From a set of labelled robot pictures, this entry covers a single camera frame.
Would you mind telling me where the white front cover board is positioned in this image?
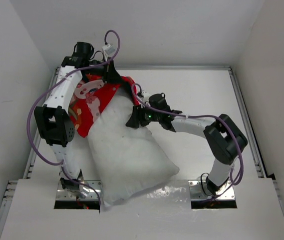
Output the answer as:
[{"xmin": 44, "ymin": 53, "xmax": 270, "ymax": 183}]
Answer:
[{"xmin": 1, "ymin": 179, "xmax": 284, "ymax": 240}]

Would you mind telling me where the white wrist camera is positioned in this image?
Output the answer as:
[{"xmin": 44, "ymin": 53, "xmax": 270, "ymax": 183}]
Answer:
[
  {"xmin": 137, "ymin": 90, "xmax": 151, "ymax": 102},
  {"xmin": 102, "ymin": 44, "xmax": 116, "ymax": 57}
]

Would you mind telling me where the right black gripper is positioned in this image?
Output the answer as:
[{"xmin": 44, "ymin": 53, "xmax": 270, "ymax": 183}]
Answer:
[{"xmin": 127, "ymin": 103, "xmax": 161, "ymax": 128}]

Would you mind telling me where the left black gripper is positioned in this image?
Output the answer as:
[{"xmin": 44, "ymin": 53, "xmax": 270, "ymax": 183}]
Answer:
[{"xmin": 85, "ymin": 57, "xmax": 125, "ymax": 84}]

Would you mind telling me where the red patterned pillowcase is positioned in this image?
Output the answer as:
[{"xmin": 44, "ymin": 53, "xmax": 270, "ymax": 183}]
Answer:
[{"xmin": 68, "ymin": 73, "xmax": 138, "ymax": 138}]

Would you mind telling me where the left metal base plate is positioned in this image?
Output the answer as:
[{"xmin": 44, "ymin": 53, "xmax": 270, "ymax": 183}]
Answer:
[{"xmin": 55, "ymin": 181, "xmax": 98, "ymax": 201}]

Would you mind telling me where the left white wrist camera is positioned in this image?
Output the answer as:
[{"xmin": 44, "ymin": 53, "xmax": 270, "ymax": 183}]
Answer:
[{"xmin": 102, "ymin": 44, "xmax": 116, "ymax": 57}]

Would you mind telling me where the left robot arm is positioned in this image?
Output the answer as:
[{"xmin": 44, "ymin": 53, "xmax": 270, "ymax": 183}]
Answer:
[{"xmin": 34, "ymin": 42, "xmax": 122, "ymax": 194}]

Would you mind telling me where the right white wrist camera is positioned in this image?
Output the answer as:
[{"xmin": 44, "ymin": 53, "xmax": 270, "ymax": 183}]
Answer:
[{"xmin": 137, "ymin": 90, "xmax": 151, "ymax": 102}]

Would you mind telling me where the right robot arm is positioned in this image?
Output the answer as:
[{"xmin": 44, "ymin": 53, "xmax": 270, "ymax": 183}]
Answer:
[{"xmin": 126, "ymin": 91, "xmax": 248, "ymax": 197}]

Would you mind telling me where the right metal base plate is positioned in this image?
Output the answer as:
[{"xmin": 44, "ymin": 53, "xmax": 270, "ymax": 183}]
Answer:
[{"xmin": 188, "ymin": 179, "xmax": 236, "ymax": 201}]

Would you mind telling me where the white pillow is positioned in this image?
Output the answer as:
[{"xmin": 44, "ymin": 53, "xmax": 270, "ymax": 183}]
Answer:
[{"xmin": 86, "ymin": 89, "xmax": 180, "ymax": 206}]

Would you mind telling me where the metal base plate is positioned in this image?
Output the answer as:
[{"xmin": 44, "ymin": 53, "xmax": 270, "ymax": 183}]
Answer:
[
  {"xmin": 188, "ymin": 179, "xmax": 236, "ymax": 201},
  {"xmin": 55, "ymin": 181, "xmax": 98, "ymax": 201}
]

